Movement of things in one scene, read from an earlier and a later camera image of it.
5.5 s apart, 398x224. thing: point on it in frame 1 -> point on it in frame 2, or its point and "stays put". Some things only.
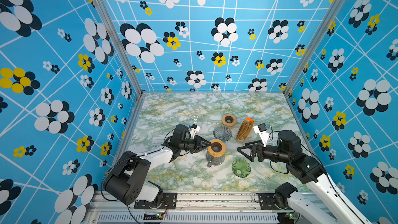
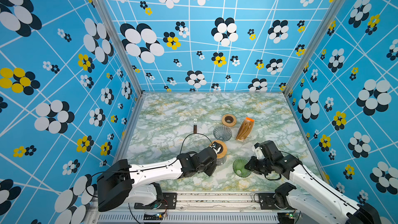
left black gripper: (198, 143) -> (213, 169)
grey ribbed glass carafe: (214, 161) stays put
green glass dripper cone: (241, 168) stays put
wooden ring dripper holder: (218, 154) stays put
